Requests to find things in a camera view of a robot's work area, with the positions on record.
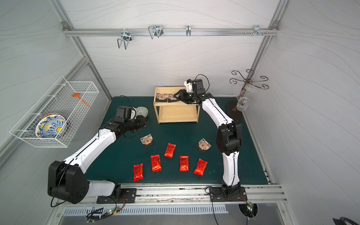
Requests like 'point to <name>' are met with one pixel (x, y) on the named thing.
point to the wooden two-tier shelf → (170, 109)
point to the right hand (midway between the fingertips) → (175, 95)
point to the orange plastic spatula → (77, 94)
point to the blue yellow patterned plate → (53, 125)
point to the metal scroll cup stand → (247, 80)
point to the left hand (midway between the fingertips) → (147, 121)
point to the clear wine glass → (243, 103)
